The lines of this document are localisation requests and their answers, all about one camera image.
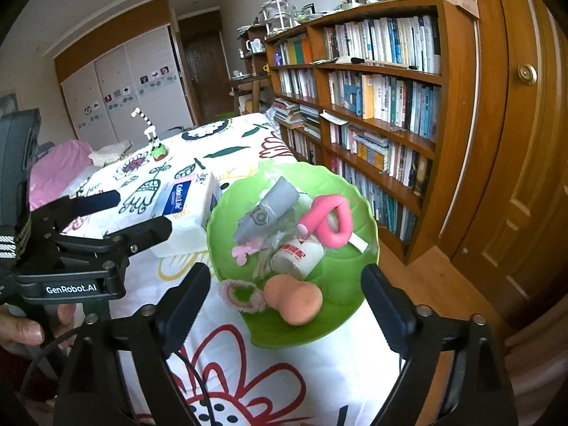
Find cream folded towel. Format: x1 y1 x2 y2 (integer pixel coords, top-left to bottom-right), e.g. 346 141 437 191
89 141 134 167

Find green leaf-shaped plate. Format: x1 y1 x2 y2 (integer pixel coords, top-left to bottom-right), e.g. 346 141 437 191
206 158 381 349

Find white sliding wardrobe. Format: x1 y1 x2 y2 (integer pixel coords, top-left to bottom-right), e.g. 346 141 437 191
60 27 196 143

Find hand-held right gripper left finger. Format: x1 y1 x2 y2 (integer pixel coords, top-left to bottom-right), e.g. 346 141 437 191
53 263 211 426

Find rows of shelved books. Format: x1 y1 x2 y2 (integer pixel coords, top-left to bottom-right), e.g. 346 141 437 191
273 15 442 240

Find pink blue tissue pack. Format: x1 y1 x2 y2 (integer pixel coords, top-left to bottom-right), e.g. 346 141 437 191
151 169 223 258

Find striped giraffe figurine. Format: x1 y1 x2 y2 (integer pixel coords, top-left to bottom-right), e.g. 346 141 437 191
131 107 168 161

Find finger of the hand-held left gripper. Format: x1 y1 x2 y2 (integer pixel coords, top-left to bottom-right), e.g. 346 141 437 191
60 215 173 268
33 190 121 231

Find white plastic organizer rack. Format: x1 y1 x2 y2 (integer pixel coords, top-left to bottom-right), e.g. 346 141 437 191
260 0 291 32

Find orange peach-shaped squishy toy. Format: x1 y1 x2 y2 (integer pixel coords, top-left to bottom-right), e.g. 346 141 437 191
264 274 323 326

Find dark wooden desk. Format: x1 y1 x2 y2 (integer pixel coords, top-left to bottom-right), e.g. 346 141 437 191
228 75 271 116

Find brown wooden door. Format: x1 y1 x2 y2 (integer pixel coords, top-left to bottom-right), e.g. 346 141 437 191
439 0 568 329

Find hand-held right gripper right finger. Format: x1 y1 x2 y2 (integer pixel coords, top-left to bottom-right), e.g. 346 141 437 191
360 264 520 426

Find stack of magazines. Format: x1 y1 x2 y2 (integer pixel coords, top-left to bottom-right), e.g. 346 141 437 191
271 98 322 138

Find dark wooden interior door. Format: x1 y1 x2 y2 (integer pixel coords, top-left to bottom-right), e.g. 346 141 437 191
177 9 236 125

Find floral printed bedspread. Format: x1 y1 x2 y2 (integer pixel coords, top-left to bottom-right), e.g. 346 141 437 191
58 113 400 426

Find pink quilt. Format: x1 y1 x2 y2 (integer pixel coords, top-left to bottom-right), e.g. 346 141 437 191
29 139 94 200

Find small wooden shelf unit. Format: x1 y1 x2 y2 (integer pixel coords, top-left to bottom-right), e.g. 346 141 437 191
240 24 271 76

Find pink foam bendy curler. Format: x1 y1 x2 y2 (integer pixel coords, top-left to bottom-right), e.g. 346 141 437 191
298 195 353 247

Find person's left hand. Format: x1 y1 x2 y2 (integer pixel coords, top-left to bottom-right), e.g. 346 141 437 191
0 304 77 348

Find wooden bookshelf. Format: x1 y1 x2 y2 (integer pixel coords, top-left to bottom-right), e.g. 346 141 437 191
264 0 477 267

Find grey cloth pouch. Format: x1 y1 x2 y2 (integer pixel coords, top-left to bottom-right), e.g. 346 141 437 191
234 177 302 245

